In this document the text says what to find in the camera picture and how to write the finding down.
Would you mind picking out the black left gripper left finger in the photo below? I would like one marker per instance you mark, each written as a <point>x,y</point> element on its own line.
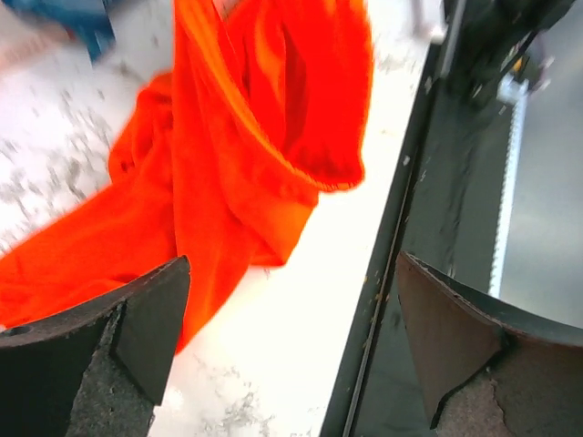
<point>100,368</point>

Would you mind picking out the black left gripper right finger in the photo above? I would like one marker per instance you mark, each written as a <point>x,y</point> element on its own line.
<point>485,367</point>

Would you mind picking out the orange mesh shorts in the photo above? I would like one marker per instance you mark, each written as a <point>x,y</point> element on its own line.
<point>223,160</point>

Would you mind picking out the blue patterned shorts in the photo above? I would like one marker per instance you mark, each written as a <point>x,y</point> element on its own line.
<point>86,20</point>

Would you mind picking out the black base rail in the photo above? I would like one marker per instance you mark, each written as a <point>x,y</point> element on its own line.
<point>442,208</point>

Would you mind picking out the white cable duct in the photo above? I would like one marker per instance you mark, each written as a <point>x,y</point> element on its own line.
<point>515,94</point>

